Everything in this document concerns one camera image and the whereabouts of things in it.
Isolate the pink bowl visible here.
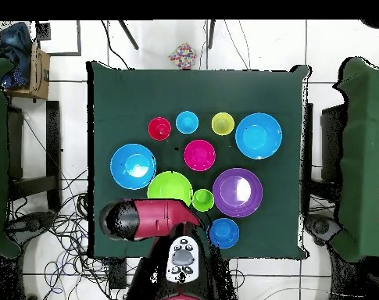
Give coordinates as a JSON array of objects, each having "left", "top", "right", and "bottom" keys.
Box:
[{"left": 183, "top": 139, "right": 216, "bottom": 173}]

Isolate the green bowl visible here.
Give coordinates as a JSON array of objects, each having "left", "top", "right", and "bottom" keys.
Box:
[{"left": 146, "top": 170, "right": 194, "bottom": 207}]

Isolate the green cup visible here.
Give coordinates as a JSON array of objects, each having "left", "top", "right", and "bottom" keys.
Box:
[{"left": 191, "top": 188, "right": 215, "bottom": 213}]

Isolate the light blue cup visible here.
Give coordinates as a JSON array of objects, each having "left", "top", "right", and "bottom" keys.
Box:
[{"left": 175, "top": 110, "right": 200, "bottom": 135}]

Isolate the purple bowl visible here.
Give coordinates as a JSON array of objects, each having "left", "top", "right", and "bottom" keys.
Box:
[{"left": 212, "top": 167, "right": 264, "bottom": 219}]

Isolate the red cup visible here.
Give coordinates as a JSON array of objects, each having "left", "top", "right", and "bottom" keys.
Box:
[{"left": 147, "top": 116, "right": 172, "bottom": 141}]

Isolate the yellow cup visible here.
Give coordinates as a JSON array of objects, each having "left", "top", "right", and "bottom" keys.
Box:
[{"left": 211, "top": 112, "right": 235, "bottom": 137}]

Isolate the large light blue bowl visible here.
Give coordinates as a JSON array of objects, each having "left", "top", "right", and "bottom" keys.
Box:
[
  {"left": 234, "top": 112, "right": 283, "bottom": 160},
  {"left": 109, "top": 143, "right": 157, "bottom": 191}
]

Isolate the dark green tablecloth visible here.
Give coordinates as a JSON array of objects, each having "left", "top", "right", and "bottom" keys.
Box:
[{"left": 87, "top": 60, "right": 312, "bottom": 260}]

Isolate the small dark blue bowl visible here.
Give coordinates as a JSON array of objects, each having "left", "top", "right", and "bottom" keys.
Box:
[{"left": 208, "top": 217, "right": 241, "bottom": 250}]

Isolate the colourful patterned box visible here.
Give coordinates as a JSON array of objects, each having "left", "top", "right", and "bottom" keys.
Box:
[{"left": 168, "top": 42, "right": 198, "bottom": 70}]

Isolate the black tripod leg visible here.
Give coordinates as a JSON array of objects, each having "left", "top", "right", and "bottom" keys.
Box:
[
  {"left": 207, "top": 20, "right": 216, "bottom": 50},
  {"left": 117, "top": 20, "right": 140, "bottom": 51}
]

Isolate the black stool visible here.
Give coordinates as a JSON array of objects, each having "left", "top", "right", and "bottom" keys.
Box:
[
  {"left": 7, "top": 100, "right": 63, "bottom": 212},
  {"left": 320, "top": 103, "right": 349, "bottom": 183}
]

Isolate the cardboard box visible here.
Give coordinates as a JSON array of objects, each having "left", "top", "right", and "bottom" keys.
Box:
[{"left": 7, "top": 46, "right": 52, "bottom": 101}]

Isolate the blue denim cloth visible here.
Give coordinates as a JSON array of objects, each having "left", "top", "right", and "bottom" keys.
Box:
[{"left": 0, "top": 21, "right": 33, "bottom": 90}]

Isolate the black cable tangle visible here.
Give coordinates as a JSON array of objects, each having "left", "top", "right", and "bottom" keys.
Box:
[{"left": 7, "top": 168, "right": 115, "bottom": 300}]

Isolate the grey pedestal foot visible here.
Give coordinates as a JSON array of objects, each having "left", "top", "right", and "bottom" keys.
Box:
[
  {"left": 5, "top": 211, "right": 56, "bottom": 240},
  {"left": 304, "top": 213, "right": 341, "bottom": 245}
]

